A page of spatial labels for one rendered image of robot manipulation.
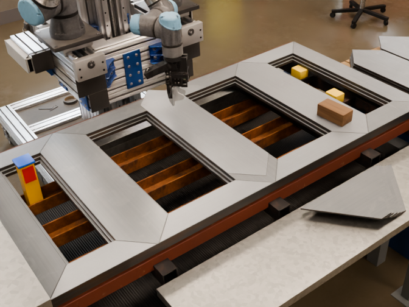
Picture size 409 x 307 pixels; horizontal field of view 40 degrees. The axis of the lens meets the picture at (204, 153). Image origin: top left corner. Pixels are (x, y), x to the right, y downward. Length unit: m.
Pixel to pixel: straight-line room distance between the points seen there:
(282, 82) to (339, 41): 2.47
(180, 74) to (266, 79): 0.47
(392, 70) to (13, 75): 3.03
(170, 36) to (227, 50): 2.66
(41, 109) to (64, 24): 1.31
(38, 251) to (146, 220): 0.32
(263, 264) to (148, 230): 0.35
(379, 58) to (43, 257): 1.68
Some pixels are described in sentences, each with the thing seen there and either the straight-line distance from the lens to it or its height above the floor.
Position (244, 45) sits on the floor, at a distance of 4.71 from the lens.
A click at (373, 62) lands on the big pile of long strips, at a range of 2.59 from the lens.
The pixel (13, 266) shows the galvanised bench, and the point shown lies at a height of 1.05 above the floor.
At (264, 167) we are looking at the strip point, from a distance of 1.89.
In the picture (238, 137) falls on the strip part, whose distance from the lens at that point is 2.03.
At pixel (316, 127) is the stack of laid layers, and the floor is 0.84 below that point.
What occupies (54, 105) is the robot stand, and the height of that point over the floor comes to 0.21.
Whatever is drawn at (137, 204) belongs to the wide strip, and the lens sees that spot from 1.77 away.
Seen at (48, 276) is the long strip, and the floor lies 0.85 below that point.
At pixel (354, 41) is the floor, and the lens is 4.84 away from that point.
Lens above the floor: 1.99
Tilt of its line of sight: 36 degrees down
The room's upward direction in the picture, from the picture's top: 3 degrees counter-clockwise
